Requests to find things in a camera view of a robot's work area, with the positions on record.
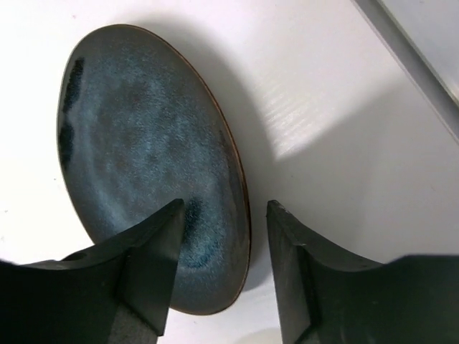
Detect dark blue glazed plate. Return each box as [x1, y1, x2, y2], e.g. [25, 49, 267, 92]
[57, 24, 251, 315]

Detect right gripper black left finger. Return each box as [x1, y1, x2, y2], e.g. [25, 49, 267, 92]
[1, 199, 185, 343]

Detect aluminium rail frame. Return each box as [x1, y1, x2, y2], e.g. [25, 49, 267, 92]
[354, 1, 458, 141]

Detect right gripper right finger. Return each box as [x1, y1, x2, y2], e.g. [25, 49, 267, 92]
[266, 201, 458, 343]

